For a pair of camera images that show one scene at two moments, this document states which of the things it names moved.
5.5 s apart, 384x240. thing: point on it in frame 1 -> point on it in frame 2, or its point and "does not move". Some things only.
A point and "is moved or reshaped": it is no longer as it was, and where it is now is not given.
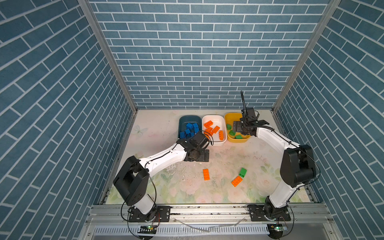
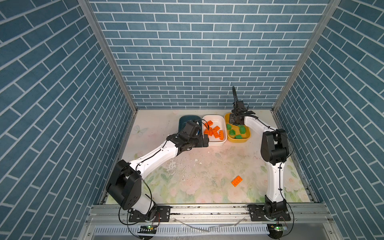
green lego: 242,172 is moved or reshaped
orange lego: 236,181 does not move
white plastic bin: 215,126 does not move
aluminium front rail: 299,214 does not move
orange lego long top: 221,135 does not move
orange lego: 216,129 does not move
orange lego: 209,130 does not move
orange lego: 206,174 -> 215,133
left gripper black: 203,158 -> 200,143
